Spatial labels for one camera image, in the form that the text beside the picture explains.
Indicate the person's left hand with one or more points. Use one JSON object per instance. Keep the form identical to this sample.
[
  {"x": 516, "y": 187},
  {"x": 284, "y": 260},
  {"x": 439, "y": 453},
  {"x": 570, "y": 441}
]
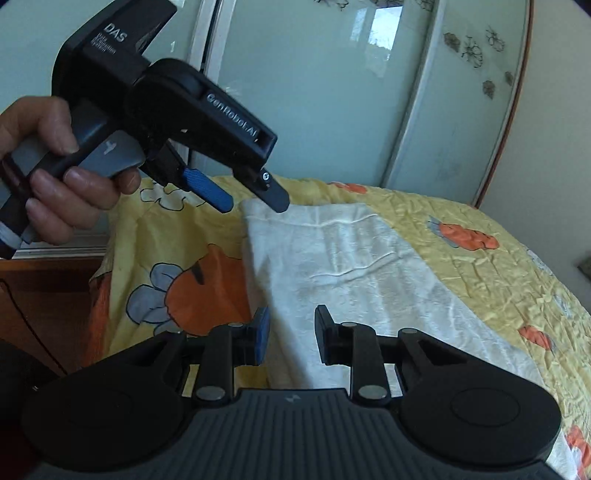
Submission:
[{"x": 60, "y": 203}]

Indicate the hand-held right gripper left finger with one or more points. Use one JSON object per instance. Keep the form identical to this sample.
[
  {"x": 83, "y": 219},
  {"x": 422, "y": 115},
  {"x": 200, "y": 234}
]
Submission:
[{"x": 262, "y": 334}]

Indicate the yellow printed blanket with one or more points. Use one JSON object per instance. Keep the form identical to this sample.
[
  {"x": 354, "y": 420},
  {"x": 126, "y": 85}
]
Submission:
[{"x": 485, "y": 277}]

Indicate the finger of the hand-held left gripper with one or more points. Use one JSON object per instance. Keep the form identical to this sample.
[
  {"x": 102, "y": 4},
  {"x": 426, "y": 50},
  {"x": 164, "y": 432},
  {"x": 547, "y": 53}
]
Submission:
[
  {"x": 276, "y": 194},
  {"x": 207, "y": 189}
]

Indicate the white pants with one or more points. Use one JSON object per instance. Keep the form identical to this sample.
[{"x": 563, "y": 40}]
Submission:
[{"x": 360, "y": 277}]

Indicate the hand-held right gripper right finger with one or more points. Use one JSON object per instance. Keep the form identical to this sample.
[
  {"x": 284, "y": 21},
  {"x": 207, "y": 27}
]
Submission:
[{"x": 323, "y": 333}]

